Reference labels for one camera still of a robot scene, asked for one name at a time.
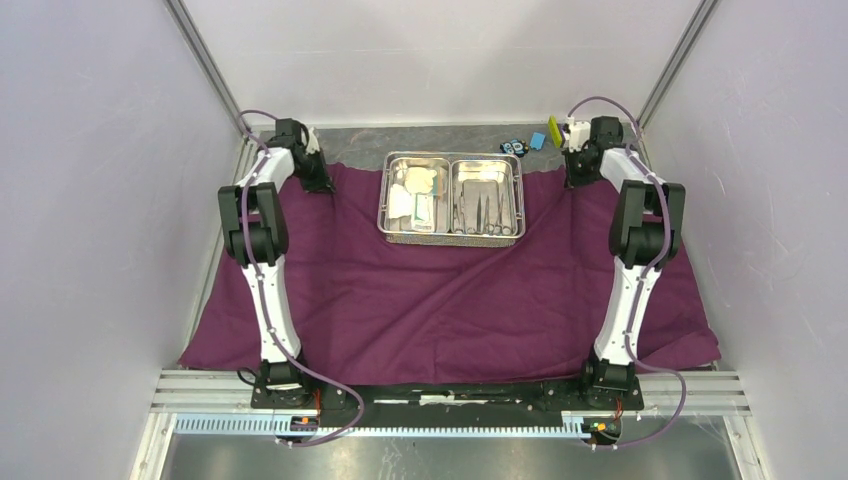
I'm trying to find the blue plastic block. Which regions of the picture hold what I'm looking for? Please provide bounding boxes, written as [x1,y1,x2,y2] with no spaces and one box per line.
[529,132,546,151]

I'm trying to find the steel two-compartment tray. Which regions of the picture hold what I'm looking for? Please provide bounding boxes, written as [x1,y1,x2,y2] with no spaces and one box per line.
[377,151,527,248]

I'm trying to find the maroon cloth wrap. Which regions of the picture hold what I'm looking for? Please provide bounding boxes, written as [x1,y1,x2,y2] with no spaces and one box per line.
[178,162,722,387]

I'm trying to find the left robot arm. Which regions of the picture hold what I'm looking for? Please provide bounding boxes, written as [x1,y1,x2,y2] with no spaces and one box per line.
[217,118,335,408]

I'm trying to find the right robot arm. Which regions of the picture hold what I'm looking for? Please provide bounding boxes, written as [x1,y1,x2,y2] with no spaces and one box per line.
[562,116,686,408]

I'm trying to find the yellow-green plastic block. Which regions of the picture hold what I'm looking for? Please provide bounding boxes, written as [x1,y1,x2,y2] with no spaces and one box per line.
[547,115,565,149]

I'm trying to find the black owl number block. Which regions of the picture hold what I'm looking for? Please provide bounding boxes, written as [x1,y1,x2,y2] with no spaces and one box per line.
[500,139,529,158]

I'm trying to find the steel needle holder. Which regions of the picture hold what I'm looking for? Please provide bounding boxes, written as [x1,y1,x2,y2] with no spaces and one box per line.
[492,182,512,235]

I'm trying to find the white gauze pad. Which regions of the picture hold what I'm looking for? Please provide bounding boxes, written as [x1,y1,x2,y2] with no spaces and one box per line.
[403,167,438,195]

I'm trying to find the steel forceps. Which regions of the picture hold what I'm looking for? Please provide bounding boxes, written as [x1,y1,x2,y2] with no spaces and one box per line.
[477,191,490,234]

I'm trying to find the green sealed suture packet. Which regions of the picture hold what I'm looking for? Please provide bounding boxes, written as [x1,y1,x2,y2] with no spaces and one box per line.
[411,194,435,233]

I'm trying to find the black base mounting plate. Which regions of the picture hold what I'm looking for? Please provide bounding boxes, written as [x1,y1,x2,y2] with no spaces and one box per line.
[250,379,645,428]

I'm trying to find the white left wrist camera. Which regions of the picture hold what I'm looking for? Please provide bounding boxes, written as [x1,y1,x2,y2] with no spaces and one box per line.
[301,126,321,155]

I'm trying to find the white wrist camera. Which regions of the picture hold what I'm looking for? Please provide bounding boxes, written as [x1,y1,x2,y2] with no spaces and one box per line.
[562,116,591,152]
[301,126,321,155]

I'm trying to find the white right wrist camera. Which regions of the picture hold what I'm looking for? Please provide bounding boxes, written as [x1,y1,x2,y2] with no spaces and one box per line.
[562,116,591,152]

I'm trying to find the aluminium frame rail left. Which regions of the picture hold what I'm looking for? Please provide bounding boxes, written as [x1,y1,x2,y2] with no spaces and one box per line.
[164,1,246,369]

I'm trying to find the aluminium frame rail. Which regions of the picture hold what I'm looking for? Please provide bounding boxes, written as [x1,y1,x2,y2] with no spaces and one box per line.
[164,1,246,369]
[131,370,769,479]

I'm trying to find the aluminium frame post right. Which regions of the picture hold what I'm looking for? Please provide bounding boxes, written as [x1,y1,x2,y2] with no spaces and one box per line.
[637,0,721,134]

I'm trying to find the aluminium front frame rail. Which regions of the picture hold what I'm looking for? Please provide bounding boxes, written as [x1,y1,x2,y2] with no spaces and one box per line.
[131,370,769,479]

